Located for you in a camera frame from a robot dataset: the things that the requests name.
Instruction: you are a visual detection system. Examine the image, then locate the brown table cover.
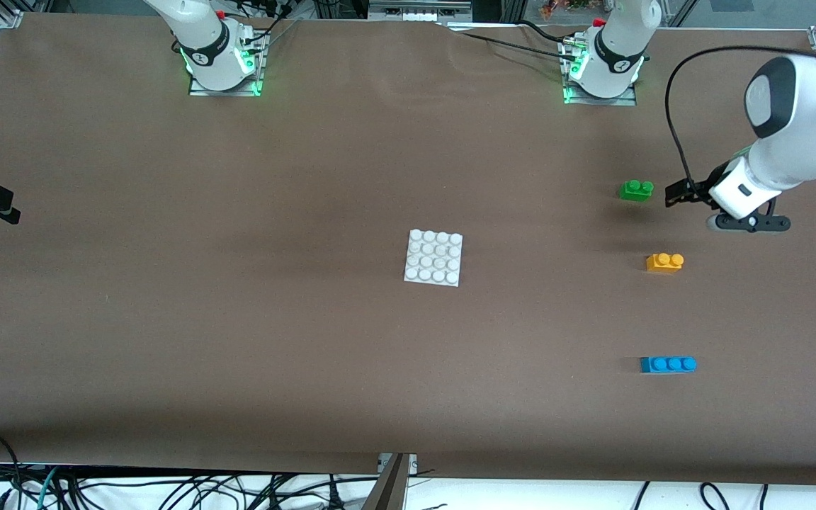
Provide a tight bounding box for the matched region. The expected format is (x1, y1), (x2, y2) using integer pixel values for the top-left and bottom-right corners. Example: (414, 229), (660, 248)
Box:
(0, 13), (816, 487)

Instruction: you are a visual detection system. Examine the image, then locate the teal cable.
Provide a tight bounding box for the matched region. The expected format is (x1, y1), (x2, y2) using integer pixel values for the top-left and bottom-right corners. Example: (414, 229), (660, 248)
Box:
(34, 466), (60, 510)

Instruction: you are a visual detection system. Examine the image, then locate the orange red clutter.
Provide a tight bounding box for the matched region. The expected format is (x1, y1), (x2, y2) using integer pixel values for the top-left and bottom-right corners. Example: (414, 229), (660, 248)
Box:
(540, 0), (594, 20)

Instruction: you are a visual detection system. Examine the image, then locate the silver table edge bracket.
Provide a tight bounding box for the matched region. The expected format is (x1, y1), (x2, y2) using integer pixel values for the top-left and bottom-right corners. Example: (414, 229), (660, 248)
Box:
(378, 453), (418, 474)

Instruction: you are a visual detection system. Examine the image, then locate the white studded base plate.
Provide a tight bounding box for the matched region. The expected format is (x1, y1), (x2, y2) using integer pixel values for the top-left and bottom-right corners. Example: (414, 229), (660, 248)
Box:
(404, 229), (464, 288)

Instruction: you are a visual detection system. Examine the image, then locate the grey metal rack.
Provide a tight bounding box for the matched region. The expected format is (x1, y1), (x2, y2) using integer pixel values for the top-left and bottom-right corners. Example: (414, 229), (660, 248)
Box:
(368, 0), (474, 23)

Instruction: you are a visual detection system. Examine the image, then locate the green two-stud block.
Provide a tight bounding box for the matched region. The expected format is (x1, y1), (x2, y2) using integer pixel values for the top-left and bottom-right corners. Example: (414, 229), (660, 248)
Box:
(618, 180), (655, 203)

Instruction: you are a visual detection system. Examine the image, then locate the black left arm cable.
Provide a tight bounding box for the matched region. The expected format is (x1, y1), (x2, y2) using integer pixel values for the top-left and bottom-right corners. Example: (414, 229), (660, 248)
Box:
(664, 46), (816, 196)

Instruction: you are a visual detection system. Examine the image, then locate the dark metal beam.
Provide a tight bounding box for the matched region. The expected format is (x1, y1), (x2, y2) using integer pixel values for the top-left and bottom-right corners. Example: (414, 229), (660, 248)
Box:
(360, 453), (410, 510)

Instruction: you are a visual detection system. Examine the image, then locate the black base cable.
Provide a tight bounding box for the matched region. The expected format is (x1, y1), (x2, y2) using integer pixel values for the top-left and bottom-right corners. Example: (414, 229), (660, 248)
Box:
(516, 20), (580, 42)
(227, 0), (302, 54)
(459, 31), (570, 55)

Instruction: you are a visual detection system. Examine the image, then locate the blue three-stud block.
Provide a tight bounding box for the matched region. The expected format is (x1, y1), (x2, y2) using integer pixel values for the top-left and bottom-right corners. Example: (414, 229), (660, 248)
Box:
(640, 356), (698, 375)

